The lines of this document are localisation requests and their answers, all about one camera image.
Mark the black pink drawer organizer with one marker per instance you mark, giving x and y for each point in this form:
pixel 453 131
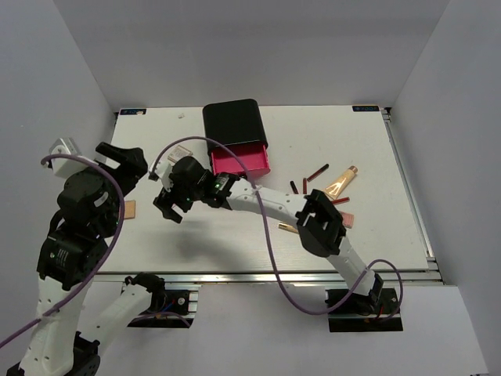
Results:
pixel 239 130

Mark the blue label sticker right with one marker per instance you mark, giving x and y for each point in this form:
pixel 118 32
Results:
pixel 365 108

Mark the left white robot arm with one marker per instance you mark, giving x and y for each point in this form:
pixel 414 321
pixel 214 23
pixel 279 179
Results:
pixel 82 233

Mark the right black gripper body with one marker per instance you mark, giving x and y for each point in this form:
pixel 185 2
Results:
pixel 181 193

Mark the gold cream tube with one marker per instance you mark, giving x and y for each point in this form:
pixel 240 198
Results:
pixel 334 190

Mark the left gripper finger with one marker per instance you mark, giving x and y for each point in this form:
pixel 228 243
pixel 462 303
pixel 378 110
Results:
pixel 127 179
pixel 131 160

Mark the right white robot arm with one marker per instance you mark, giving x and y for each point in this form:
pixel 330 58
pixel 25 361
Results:
pixel 318 223

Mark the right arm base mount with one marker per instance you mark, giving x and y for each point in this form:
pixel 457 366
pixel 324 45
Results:
pixel 355 317

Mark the blue label sticker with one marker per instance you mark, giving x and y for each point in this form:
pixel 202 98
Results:
pixel 132 111
pixel 365 108

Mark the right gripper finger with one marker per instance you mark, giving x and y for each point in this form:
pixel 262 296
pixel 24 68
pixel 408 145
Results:
pixel 171 214
pixel 162 205

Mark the pink blush palette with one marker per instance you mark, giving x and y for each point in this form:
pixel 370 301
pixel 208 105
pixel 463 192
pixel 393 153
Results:
pixel 347 219

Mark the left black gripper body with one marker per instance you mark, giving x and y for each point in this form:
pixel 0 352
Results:
pixel 111 223

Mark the square gold compact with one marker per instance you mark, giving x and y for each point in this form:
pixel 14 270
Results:
pixel 178 153

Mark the beige concealer tube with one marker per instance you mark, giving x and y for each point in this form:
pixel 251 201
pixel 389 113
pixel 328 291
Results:
pixel 287 227

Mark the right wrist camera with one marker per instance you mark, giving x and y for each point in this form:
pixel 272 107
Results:
pixel 160 172

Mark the clear eyeshadow palette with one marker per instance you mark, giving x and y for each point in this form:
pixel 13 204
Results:
pixel 130 210

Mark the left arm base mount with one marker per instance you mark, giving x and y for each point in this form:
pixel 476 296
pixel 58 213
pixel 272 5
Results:
pixel 169 308

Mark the blue label sticker left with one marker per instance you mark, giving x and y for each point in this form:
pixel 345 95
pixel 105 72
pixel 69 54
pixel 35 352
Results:
pixel 132 111

